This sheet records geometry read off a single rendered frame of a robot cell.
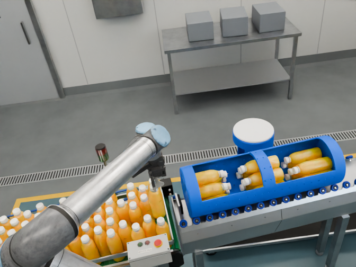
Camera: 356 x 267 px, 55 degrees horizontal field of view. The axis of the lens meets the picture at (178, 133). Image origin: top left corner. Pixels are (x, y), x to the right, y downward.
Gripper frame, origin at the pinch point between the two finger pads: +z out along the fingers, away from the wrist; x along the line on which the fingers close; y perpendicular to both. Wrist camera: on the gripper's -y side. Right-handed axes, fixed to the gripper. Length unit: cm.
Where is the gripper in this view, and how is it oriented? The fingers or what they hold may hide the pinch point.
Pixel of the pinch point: (153, 186)
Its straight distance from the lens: 171.7
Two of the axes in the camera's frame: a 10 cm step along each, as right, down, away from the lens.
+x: -2.0, -5.8, 7.9
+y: 9.7, -2.0, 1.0
